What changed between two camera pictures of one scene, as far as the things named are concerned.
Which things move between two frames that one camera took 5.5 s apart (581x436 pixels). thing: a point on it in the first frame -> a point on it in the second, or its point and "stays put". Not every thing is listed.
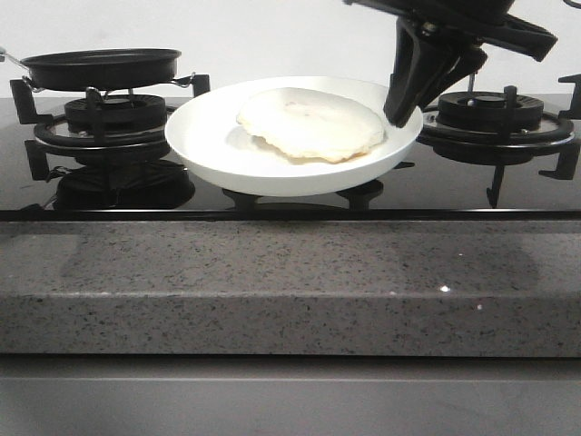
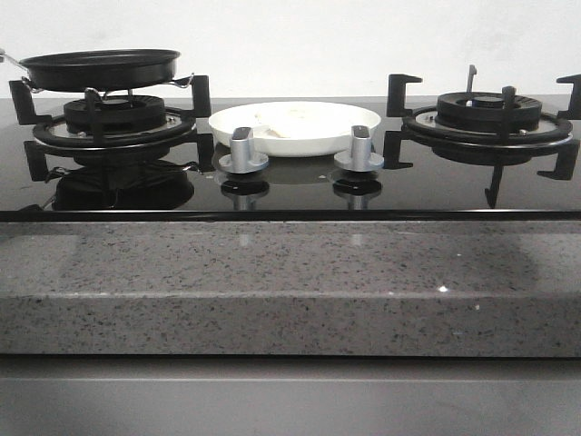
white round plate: [206, 138] -> [292, 128]
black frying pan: [113, 69] stays put
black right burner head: [486, 111] stays put
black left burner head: [120, 113] stays put
